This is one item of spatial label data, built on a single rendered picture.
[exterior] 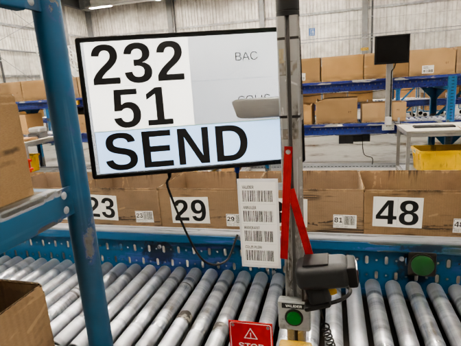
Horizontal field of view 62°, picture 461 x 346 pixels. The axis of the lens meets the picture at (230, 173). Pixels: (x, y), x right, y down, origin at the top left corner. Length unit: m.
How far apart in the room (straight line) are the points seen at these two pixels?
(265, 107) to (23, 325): 0.61
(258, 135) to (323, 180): 0.86
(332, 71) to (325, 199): 4.55
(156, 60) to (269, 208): 0.40
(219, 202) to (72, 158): 1.09
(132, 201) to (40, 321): 1.18
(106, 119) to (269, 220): 0.41
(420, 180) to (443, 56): 4.41
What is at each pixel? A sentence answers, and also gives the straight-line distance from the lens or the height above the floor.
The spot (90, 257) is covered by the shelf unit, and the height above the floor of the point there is 1.26.
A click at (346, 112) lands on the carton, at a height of 0.95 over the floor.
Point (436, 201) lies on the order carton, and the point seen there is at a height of 1.01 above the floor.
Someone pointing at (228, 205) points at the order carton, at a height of 0.98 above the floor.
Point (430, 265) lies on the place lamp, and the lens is 1.44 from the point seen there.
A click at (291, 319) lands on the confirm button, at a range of 0.86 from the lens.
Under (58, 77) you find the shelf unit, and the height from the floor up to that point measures 1.45.
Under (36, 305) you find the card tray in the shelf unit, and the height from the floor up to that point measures 1.22.
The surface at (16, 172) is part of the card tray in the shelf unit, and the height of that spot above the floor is 1.37.
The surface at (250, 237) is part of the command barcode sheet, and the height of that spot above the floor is 1.12.
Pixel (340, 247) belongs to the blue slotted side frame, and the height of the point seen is 0.86.
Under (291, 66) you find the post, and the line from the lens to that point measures 0.75.
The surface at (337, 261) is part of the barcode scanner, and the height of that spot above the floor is 1.09.
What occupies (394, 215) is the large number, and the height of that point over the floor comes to 0.96.
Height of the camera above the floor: 1.44
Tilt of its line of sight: 13 degrees down
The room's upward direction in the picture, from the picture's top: 4 degrees counter-clockwise
